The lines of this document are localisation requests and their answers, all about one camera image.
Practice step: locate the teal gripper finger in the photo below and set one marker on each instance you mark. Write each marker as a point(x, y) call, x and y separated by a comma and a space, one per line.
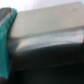
point(7, 16)

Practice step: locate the black kcup holder drawer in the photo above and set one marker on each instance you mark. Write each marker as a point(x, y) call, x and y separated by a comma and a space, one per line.
point(46, 45)

